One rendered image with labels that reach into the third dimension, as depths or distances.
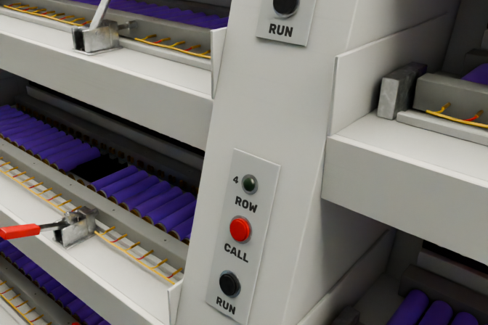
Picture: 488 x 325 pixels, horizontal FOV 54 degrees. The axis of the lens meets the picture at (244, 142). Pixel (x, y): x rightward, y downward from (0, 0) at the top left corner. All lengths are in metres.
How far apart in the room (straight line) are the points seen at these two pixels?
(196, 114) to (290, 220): 0.11
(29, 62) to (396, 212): 0.41
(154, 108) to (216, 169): 0.08
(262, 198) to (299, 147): 0.05
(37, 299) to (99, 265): 0.25
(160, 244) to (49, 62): 0.21
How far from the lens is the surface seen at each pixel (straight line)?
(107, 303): 0.50
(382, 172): 0.29
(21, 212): 0.62
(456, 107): 0.35
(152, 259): 0.50
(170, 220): 0.53
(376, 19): 0.33
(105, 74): 0.45
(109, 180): 0.61
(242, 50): 0.34
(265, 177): 0.33
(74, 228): 0.54
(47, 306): 0.74
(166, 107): 0.39
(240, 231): 0.34
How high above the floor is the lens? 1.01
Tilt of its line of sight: 13 degrees down
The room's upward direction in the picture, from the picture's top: 11 degrees clockwise
